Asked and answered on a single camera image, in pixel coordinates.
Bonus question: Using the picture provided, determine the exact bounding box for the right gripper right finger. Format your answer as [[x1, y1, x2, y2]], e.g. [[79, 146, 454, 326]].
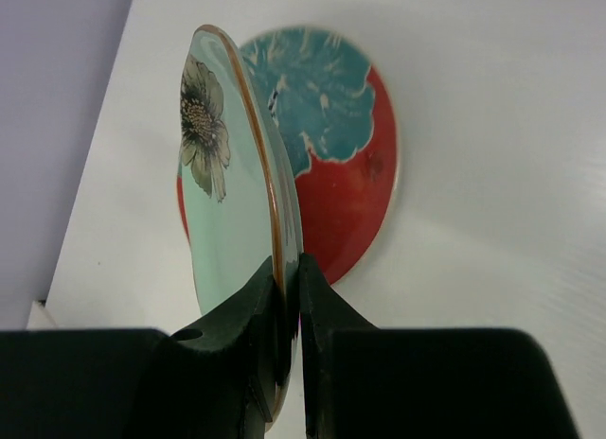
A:
[[298, 255, 579, 438]]

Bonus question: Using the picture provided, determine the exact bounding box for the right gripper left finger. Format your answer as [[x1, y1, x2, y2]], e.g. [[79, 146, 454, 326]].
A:
[[1, 263, 276, 438]]

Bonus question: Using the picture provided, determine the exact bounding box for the mint green flower plate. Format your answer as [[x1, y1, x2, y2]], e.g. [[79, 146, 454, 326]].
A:
[[178, 24, 304, 433]]

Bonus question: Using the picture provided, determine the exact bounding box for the red teal flower plate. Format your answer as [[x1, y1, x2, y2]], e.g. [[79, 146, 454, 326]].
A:
[[175, 25, 404, 288]]

